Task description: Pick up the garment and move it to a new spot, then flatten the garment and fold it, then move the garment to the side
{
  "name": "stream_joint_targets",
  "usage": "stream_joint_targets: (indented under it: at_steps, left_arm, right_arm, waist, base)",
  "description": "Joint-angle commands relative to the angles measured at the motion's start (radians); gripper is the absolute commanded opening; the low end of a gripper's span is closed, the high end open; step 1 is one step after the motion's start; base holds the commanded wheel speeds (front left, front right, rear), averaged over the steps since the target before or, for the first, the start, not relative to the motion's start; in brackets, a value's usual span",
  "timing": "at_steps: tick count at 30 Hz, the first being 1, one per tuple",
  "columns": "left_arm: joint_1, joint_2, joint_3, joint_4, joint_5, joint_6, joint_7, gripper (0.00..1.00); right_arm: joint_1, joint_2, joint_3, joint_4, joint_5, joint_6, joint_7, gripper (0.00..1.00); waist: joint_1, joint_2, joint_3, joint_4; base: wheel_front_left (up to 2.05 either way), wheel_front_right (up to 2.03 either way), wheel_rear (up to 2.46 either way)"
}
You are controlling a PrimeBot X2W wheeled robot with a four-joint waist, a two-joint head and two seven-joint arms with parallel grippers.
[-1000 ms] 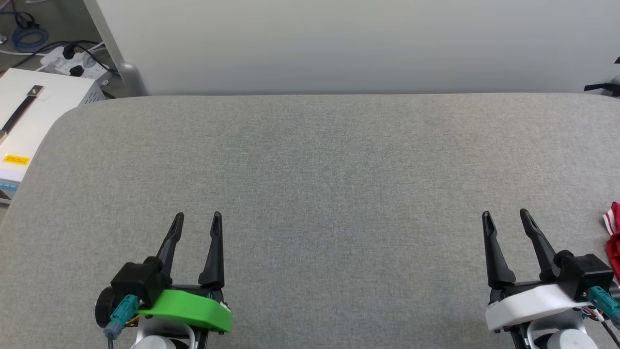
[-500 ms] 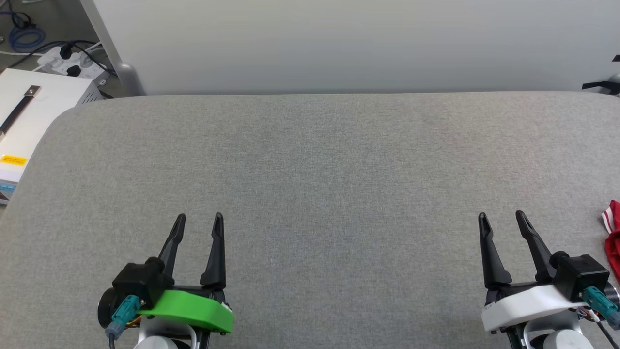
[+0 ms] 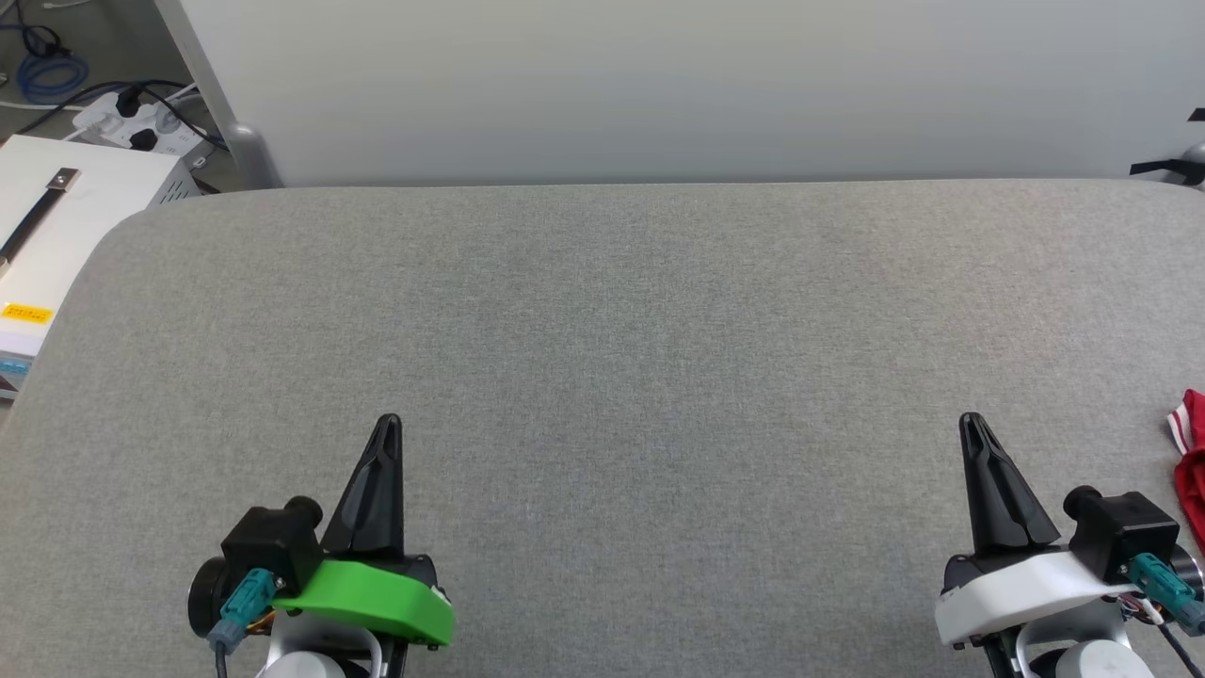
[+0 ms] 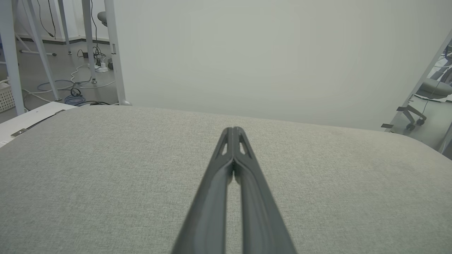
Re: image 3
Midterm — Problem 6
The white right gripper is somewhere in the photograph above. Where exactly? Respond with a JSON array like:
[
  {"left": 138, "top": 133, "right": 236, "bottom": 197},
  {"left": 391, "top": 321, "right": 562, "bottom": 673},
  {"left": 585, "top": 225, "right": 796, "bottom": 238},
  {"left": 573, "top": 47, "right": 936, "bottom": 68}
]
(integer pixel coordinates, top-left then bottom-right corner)
[{"left": 934, "top": 412, "right": 1142, "bottom": 648}]

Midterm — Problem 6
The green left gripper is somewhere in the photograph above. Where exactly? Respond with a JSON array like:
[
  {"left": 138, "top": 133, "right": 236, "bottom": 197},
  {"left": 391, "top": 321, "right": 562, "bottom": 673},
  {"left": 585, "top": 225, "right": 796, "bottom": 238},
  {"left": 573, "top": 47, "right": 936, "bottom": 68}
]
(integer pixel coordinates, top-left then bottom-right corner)
[{"left": 278, "top": 414, "right": 457, "bottom": 651}]

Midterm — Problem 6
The red white sports jersey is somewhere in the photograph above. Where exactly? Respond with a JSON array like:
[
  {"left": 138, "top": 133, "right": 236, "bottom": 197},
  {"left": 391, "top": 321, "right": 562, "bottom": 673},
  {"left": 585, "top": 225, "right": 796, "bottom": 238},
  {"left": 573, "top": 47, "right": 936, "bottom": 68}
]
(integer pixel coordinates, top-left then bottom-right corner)
[{"left": 1167, "top": 389, "right": 1205, "bottom": 553}]

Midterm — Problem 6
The grey metal leg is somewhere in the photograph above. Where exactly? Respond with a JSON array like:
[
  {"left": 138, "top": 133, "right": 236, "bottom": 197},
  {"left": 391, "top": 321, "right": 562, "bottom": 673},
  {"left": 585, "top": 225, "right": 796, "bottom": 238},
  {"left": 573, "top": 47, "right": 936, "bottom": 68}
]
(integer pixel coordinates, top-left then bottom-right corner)
[{"left": 155, "top": 0, "right": 284, "bottom": 190}]

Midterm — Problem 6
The white metal equipment box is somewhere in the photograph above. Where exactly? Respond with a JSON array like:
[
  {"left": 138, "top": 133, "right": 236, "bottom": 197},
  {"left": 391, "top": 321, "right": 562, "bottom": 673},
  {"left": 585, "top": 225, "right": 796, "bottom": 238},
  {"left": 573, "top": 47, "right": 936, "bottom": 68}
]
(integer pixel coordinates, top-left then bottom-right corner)
[{"left": 0, "top": 135, "right": 201, "bottom": 402}]

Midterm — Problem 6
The white power strip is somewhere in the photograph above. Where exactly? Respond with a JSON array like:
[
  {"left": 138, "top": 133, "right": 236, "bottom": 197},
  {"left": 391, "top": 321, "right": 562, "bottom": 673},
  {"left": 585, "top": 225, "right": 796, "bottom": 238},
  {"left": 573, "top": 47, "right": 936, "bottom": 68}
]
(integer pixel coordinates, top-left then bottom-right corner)
[{"left": 71, "top": 85, "right": 214, "bottom": 157}]

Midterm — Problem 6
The black cable teal plug left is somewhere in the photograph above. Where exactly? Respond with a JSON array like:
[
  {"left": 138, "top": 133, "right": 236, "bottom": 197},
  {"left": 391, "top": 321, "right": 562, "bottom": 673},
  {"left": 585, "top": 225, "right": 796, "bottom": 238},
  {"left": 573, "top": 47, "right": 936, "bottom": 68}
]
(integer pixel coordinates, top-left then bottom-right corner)
[{"left": 207, "top": 568, "right": 281, "bottom": 678}]

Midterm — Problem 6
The black cable teal plug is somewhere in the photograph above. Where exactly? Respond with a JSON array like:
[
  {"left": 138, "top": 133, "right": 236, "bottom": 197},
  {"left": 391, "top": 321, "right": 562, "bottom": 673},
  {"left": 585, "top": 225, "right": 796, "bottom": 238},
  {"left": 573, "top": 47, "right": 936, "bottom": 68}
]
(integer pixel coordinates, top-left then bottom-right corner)
[
  {"left": 207, "top": 568, "right": 281, "bottom": 678},
  {"left": 1125, "top": 554, "right": 1205, "bottom": 678}
]

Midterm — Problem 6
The black cable teal plug right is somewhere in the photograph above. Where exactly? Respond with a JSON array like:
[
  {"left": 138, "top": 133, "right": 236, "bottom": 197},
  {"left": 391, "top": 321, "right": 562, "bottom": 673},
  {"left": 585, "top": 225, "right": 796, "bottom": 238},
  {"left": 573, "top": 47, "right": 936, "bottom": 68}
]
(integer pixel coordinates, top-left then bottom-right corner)
[{"left": 1125, "top": 554, "right": 1205, "bottom": 678}]

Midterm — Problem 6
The black strap on grey foot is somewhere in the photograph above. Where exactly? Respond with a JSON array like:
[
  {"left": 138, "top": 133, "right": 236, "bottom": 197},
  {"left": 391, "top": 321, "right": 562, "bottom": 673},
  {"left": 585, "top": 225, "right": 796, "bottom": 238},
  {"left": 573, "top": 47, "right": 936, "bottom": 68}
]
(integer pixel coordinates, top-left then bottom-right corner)
[{"left": 1129, "top": 108, "right": 1205, "bottom": 188}]

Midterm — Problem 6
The black strap handle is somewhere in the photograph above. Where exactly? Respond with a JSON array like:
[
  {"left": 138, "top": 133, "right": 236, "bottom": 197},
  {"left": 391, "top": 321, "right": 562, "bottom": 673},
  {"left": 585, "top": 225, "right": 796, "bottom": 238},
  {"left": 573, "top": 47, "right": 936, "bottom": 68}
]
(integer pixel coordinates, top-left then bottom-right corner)
[{"left": 0, "top": 168, "right": 82, "bottom": 270}]

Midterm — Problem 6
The blue coiled cable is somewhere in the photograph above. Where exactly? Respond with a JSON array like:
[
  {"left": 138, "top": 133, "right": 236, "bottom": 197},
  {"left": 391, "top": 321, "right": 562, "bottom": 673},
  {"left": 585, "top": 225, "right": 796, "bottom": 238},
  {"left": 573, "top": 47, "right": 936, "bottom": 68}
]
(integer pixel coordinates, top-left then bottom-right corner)
[{"left": 14, "top": 52, "right": 91, "bottom": 105}]

